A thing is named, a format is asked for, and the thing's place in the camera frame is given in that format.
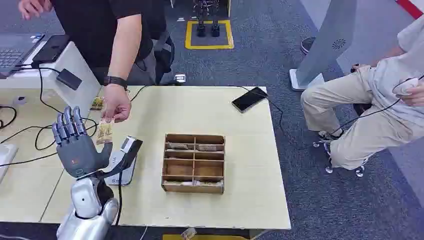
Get seated person's right hand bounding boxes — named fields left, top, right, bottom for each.
left=351, top=63, right=373, bottom=74

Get standing person's left hand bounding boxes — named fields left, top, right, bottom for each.
left=100, top=83, right=132, bottom=124

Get standing person's right hand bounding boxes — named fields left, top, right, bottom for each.
left=18, top=0, right=54, bottom=21

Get seated person's left hand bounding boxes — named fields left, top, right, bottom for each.
left=399, top=82, right=424, bottom=108

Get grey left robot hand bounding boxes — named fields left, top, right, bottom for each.
left=51, top=105, right=114, bottom=179

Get white handheld controller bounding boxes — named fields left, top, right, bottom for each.
left=392, top=77, right=420, bottom=97

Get wooden card box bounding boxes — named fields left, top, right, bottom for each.
left=161, top=133, right=226, bottom=195

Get black wristwatch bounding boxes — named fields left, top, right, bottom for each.
left=103, top=75, right=129, bottom=91

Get chair with clear casters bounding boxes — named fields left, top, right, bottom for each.
left=312, top=103, right=373, bottom=178

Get black tablet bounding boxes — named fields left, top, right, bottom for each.
left=32, top=34, right=71, bottom=65

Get grey standing panel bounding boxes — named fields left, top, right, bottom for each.
left=289, top=0, right=359, bottom=92

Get white box stand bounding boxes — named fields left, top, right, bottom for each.
left=0, top=41, right=102, bottom=118

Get seated person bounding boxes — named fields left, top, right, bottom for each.
left=300, top=14, right=424, bottom=171

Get grey laptop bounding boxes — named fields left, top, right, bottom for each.
left=0, top=33, right=46, bottom=79

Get black power adapter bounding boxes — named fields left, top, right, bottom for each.
left=56, top=68, right=83, bottom=91

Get white flat card reader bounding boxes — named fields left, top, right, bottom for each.
left=104, top=150, right=137, bottom=187

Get standing person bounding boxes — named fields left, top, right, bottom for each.
left=18, top=0, right=175, bottom=124

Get black shoe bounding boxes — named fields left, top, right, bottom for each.
left=300, top=36, right=317, bottom=56

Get white flat device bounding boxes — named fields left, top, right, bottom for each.
left=0, top=143, right=19, bottom=184

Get seated person's shoe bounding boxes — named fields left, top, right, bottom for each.
left=317, top=130, right=345, bottom=144

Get red strip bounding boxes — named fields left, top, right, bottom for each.
left=395, top=0, right=424, bottom=20

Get yellow floor tape square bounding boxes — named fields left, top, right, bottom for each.
left=184, top=19, right=235, bottom=51

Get pale card in box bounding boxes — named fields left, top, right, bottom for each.
left=193, top=179, right=224, bottom=187
left=164, top=179, right=195, bottom=187

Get black robot legs and feet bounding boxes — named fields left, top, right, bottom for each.
left=193, top=0, right=222, bottom=38

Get black smartphone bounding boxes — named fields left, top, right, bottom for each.
left=231, top=86, right=269, bottom=114

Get small card on floor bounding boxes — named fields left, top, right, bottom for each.
left=181, top=227, right=197, bottom=240

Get yellow floor tape strip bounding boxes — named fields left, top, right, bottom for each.
left=162, top=234, right=250, bottom=240

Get thin black desk cable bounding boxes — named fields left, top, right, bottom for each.
left=130, top=85, right=149, bottom=102

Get black controller cable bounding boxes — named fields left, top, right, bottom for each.
left=329, top=74, right=424, bottom=135

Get black power cable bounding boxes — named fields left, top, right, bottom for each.
left=0, top=64, right=99, bottom=152
left=0, top=150, right=59, bottom=168

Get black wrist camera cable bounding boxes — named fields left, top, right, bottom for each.
left=114, top=167, right=124, bottom=227

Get black looped cable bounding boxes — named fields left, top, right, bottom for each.
left=0, top=105, right=18, bottom=131

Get black phone cable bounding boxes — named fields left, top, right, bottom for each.
left=264, top=96, right=286, bottom=135

